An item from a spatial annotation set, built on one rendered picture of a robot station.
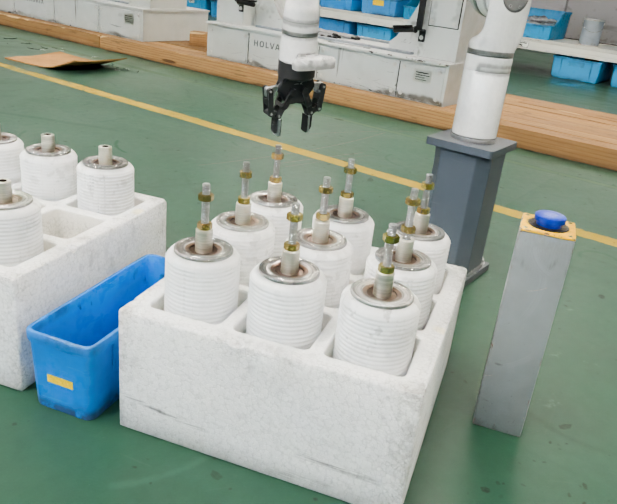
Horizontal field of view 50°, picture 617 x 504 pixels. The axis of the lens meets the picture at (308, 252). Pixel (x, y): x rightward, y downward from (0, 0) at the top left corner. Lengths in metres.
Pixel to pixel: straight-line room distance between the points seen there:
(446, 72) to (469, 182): 1.70
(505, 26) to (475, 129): 0.20
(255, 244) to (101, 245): 0.28
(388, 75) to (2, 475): 2.62
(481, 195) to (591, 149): 1.43
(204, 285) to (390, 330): 0.24
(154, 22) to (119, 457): 3.59
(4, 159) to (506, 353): 0.91
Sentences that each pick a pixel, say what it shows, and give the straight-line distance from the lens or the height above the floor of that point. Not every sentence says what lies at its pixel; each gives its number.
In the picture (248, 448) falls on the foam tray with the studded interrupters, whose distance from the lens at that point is 0.88.
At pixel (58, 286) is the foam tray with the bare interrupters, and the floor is 0.13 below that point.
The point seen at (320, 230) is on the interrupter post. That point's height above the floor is 0.27.
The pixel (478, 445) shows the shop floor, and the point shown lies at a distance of 1.01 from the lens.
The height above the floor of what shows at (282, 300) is 0.23.
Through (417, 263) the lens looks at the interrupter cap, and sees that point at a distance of 0.89.
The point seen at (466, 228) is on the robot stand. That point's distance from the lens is 1.44.
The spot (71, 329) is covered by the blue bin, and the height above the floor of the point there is 0.08.
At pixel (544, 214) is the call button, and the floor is 0.33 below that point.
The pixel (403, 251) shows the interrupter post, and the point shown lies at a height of 0.27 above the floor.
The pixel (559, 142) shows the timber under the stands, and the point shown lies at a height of 0.06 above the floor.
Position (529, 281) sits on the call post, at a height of 0.24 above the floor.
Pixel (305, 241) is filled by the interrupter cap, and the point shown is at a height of 0.25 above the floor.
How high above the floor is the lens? 0.60
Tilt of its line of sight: 23 degrees down
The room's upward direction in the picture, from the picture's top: 6 degrees clockwise
